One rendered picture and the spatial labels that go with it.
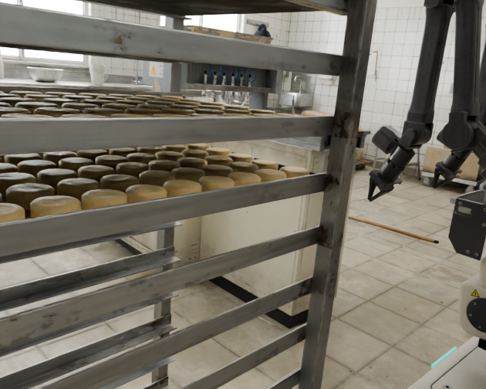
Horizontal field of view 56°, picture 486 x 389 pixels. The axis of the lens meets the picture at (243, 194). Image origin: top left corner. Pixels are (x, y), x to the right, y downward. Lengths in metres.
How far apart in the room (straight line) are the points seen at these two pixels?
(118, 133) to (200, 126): 0.11
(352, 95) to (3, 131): 0.48
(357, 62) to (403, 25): 5.90
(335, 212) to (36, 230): 0.46
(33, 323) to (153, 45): 0.29
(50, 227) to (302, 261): 1.67
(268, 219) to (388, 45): 4.84
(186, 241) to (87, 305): 1.98
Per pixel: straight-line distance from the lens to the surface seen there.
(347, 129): 0.72
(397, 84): 6.54
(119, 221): 0.50
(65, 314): 0.51
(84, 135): 0.46
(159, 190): 0.57
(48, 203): 0.52
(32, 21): 0.44
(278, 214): 2.06
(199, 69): 2.43
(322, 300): 0.80
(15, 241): 0.46
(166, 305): 1.18
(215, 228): 2.41
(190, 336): 0.63
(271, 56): 0.61
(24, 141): 0.44
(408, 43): 6.54
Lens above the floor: 1.12
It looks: 15 degrees down
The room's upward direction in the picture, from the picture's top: 5 degrees clockwise
